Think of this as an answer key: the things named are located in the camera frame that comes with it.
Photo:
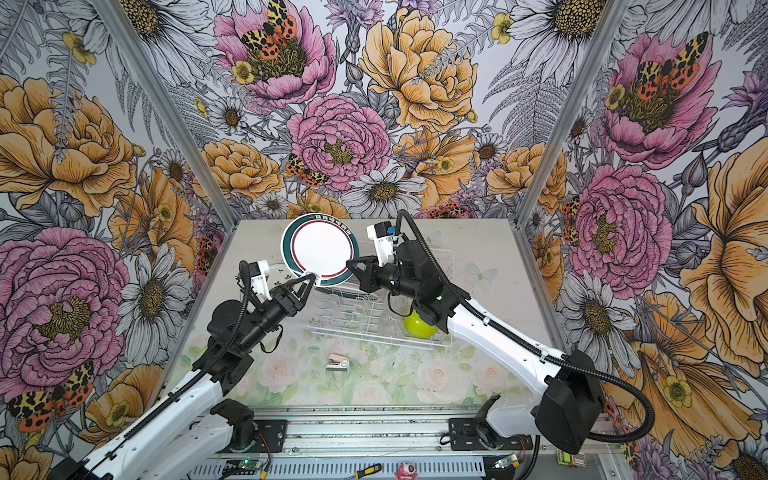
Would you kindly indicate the white wire dish rack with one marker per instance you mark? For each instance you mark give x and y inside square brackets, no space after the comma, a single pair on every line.
[378,322]

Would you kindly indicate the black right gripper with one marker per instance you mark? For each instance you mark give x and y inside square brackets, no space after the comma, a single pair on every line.
[368,277]

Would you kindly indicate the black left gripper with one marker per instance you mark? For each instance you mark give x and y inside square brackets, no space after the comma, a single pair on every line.
[289,301]

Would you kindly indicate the watermelon pattern plate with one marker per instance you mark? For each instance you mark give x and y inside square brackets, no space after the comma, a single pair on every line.
[278,274]

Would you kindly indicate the lime green plastic bowl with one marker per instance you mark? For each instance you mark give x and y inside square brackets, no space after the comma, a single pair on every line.
[418,328]

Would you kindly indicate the aluminium corner post left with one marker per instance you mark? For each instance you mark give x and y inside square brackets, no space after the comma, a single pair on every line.
[119,26]

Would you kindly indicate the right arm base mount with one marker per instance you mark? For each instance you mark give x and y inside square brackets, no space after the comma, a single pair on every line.
[474,434]

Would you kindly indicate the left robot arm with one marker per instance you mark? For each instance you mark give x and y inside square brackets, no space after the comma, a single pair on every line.
[196,418]

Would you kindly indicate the aluminium corner post right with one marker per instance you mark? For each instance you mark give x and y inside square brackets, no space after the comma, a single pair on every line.
[584,78]

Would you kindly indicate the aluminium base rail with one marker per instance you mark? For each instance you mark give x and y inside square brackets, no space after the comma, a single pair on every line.
[333,443]

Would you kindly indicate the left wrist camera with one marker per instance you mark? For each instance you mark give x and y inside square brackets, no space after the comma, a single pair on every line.
[259,274]

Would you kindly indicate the yellow black screwdriver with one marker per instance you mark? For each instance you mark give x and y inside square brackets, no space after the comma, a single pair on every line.
[365,472]

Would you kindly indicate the green circuit board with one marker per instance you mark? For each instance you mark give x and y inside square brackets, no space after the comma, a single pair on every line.
[247,467]

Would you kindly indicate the floral table mat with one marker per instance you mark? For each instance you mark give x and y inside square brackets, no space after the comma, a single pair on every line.
[291,371]

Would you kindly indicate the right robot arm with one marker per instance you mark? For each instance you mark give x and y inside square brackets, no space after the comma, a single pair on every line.
[566,402]

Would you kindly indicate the pink small toy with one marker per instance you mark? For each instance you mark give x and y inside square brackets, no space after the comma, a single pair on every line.
[406,471]

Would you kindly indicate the aluminium corner post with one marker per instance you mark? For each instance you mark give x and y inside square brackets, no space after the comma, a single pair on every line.
[119,26]
[584,78]

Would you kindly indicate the small green device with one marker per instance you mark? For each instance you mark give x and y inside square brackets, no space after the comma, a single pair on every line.
[570,460]

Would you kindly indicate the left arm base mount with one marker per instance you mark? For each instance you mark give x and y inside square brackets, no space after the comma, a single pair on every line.
[245,433]

